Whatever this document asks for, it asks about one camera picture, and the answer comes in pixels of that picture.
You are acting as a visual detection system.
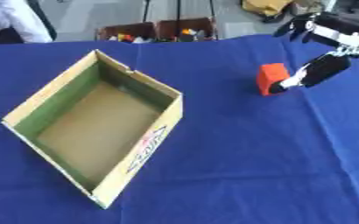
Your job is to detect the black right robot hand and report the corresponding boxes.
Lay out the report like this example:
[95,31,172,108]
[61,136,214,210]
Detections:
[266,11,359,95]

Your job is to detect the brown cardboard box of toys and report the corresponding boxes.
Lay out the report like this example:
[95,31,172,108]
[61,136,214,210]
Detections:
[95,22,158,44]
[155,17,220,43]

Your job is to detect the tan cardboard box green inside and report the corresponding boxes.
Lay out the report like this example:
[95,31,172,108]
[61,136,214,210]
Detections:
[0,48,186,210]

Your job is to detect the orange block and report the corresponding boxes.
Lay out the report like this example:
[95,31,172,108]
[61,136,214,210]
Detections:
[254,62,293,97]

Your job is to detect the yellow bag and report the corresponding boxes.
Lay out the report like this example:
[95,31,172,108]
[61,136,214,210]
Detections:
[239,0,296,18]

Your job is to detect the person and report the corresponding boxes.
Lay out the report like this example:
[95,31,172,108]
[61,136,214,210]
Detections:
[0,0,59,46]

